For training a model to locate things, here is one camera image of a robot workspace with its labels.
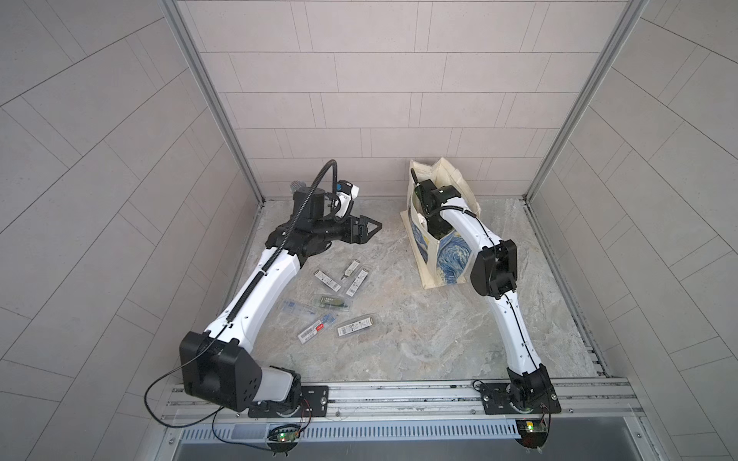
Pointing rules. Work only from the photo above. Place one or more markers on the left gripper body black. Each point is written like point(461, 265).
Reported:
point(343, 231)

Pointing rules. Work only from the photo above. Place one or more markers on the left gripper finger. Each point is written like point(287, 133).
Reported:
point(370, 224)
point(366, 235)

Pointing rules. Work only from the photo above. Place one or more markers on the clear compass case white label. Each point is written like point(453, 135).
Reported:
point(357, 282)

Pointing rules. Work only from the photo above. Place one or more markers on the clear compass case wide label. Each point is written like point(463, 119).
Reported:
point(354, 326)

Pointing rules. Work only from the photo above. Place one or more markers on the clear compass case blue pen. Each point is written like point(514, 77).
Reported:
point(298, 310)

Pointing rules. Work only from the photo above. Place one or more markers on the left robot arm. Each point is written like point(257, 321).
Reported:
point(217, 363)

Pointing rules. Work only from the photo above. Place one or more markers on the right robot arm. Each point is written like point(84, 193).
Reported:
point(494, 277)

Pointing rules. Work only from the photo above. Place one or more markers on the small clear compass case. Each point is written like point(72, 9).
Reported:
point(351, 269)

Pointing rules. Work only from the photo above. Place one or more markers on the clear compass case barcode label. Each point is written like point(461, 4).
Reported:
point(327, 281)

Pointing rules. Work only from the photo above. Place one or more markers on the glitter microphone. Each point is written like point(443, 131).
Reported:
point(298, 186)

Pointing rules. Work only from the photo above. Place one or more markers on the clear case red white label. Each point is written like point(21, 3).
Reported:
point(321, 323)

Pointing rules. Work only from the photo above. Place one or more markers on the left controller board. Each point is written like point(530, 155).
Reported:
point(283, 439)

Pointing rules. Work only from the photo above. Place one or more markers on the controller board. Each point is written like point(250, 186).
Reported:
point(533, 434)
point(283, 439)

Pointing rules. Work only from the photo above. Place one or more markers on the right controller board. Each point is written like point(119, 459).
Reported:
point(533, 434)

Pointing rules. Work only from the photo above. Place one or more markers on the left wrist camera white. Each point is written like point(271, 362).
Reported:
point(346, 195)

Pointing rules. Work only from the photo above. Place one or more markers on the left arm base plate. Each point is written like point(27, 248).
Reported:
point(311, 400)

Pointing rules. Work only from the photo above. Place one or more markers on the aluminium mounting rail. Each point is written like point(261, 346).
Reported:
point(354, 401)

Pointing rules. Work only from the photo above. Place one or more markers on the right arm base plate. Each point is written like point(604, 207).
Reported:
point(501, 397)

